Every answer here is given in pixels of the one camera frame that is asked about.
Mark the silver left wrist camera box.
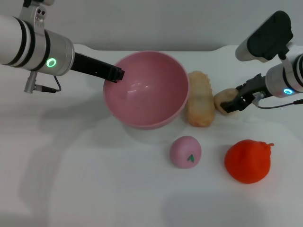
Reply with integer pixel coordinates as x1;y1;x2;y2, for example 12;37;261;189
18;0;55;34

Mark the long golden bread loaf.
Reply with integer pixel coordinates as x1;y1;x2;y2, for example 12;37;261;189
185;70;215;128

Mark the pink peach bun toy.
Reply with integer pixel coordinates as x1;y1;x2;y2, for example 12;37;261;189
169;135;202;169

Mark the round beige egg yolk pastry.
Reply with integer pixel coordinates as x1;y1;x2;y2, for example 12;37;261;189
214;87;240;115

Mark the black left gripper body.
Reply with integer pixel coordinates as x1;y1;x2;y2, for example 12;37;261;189
71;53;116;82

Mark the grey left gripper cable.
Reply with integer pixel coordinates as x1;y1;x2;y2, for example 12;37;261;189
23;70;62;94

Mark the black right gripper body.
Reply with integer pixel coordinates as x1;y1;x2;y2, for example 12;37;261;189
236;73;269;111

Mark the orange red persimmon toy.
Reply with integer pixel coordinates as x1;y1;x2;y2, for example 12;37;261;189
224;139;275;184

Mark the grey right gripper cable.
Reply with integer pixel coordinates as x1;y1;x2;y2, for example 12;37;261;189
253;92;303;109

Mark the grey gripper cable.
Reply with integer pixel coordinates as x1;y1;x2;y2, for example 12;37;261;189
23;70;62;94
253;92;303;109

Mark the pink plastic bowl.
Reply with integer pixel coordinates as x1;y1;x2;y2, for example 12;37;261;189
103;50;190;130

